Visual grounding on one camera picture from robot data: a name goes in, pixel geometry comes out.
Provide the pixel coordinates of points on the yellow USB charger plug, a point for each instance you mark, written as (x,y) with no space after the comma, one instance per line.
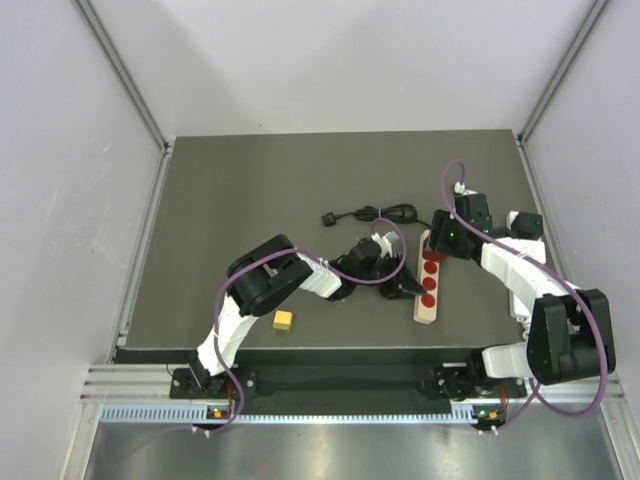
(283,320)

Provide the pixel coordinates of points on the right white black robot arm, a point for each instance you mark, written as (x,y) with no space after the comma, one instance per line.
(569,333)

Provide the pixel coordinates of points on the red koi fish adapter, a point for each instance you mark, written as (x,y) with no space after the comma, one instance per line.
(434,256)

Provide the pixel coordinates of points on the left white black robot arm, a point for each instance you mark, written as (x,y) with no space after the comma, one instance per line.
(260,281)

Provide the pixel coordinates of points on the black adapter on white strip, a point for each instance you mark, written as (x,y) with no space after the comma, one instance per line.
(528,226)

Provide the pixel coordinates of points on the white red power strip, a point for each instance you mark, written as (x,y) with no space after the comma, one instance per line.
(425,306)

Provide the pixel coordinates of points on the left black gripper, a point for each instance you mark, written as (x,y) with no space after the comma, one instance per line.
(392,290)

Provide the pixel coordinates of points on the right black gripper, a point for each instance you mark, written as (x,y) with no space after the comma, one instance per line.
(441,221)

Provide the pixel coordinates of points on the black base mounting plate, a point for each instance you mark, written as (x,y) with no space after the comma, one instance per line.
(431,381)

